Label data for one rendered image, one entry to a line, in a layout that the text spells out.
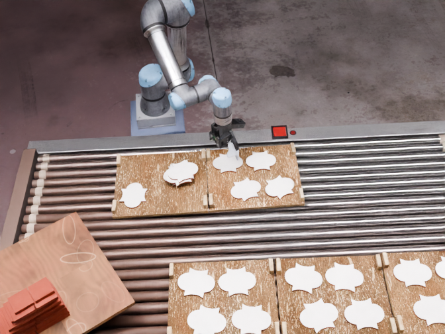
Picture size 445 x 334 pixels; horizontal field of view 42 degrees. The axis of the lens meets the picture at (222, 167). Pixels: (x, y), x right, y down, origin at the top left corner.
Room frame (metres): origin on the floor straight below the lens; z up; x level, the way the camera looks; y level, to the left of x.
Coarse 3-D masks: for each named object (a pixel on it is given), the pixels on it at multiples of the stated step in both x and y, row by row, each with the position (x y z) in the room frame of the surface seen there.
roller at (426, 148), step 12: (420, 144) 1.81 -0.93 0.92; (432, 144) 1.80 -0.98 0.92; (444, 144) 1.80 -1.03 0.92; (300, 156) 1.79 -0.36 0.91; (312, 156) 1.79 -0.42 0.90; (324, 156) 1.79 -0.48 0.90; (36, 168) 1.81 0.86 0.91; (48, 168) 1.81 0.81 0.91; (60, 168) 1.81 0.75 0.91; (72, 168) 1.80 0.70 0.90; (84, 168) 1.80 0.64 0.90
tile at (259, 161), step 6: (252, 156) 1.77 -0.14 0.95; (258, 156) 1.77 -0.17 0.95; (264, 156) 1.77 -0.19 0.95; (270, 156) 1.77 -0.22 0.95; (246, 162) 1.74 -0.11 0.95; (252, 162) 1.74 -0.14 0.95; (258, 162) 1.74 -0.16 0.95; (264, 162) 1.73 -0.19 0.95; (270, 162) 1.73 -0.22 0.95; (258, 168) 1.70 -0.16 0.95; (264, 168) 1.70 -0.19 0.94
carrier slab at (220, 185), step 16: (288, 144) 1.84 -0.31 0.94; (288, 160) 1.74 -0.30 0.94; (208, 176) 1.68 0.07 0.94; (224, 176) 1.67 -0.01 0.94; (240, 176) 1.67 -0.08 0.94; (256, 176) 1.66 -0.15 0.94; (272, 176) 1.66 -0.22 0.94; (288, 176) 1.65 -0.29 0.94; (224, 192) 1.58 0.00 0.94; (224, 208) 1.50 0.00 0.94; (240, 208) 1.49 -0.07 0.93; (256, 208) 1.49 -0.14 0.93
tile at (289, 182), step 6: (270, 180) 1.63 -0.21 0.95; (276, 180) 1.62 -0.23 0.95; (282, 180) 1.62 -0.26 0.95; (288, 180) 1.62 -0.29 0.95; (270, 186) 1.59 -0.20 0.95; (276, 186) 1.59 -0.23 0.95; (282, 186) 1.59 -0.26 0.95; (288, 186) 1.59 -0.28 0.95; (270, 192) 1.56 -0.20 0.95; (276, 192) 1.56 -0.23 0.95; (282, 192) 1.56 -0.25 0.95; (288, 192) 1.55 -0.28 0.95
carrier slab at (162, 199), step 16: (128, 160) 1.80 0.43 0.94; (144, 160) 1.80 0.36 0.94; (160, 160) 1.79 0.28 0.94; (176, 160) 1.79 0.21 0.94; (192, 160) 1.78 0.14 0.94; (128, 176) 1.71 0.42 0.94; (144, 176) 1.70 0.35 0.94; (160, 176) 1.70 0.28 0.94; (160, 192) 1.60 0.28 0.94; (176, 192) 1.60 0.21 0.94; (192, 192) 1.59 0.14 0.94; (128, 208) 1.53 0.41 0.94; (144, 208) 1.52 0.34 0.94; (160, 208) 1.52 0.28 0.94; (176, 208) 1.51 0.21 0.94; (192, 208) 1.51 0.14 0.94
